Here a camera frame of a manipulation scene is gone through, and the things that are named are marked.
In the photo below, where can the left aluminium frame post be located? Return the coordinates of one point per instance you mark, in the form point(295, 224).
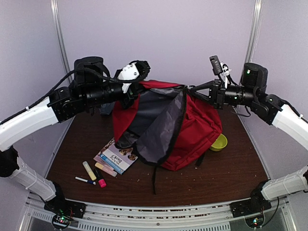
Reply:
point(59, 33)

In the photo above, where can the peach highlighter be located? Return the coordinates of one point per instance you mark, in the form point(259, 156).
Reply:
point(106, 169)

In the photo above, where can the red backpack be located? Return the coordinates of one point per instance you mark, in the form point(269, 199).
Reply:
point(168, 125)

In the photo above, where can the grey pouch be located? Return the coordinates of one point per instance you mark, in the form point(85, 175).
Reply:
point(106, 109)

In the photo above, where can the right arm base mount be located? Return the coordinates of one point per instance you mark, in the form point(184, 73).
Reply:
point(248, 207)

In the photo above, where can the front aluminium rail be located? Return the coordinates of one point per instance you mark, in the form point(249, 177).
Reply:
point(210, 217)

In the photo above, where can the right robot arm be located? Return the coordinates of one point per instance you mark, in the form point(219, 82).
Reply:
point(273, 110)

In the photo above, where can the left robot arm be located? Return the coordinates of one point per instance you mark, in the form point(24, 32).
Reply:
point(91, 87)

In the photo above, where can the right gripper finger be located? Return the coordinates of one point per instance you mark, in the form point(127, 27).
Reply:
point(204, 98)
point(209, 85)

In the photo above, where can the yellow highlighter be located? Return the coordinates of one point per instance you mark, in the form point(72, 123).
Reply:
point(89, 171)

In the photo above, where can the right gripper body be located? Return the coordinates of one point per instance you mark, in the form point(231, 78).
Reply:
point(219, 100)

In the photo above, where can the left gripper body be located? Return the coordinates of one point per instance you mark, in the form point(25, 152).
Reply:
point(132, 93)

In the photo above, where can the aluminium frame post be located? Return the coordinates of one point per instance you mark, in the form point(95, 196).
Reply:
point(59, 33)
point(255, 27)

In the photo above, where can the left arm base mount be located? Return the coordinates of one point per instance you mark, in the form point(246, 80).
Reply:
point(65, 208)

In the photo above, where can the dog cover book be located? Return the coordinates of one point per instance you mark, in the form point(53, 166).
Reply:
point(118, 159)

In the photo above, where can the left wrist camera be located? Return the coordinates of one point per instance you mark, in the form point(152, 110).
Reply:
point(134, 72)

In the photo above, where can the lime green bowl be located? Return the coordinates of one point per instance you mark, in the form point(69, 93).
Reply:
point(220, 143)

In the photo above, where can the right aluminium frame post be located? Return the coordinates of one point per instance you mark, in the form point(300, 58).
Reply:
point(255, 27)

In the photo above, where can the pink highlighter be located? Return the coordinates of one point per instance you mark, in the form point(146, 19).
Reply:
point(100, 178)

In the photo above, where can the white blue pen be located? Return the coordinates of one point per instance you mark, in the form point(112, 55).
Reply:
point(86, 181)

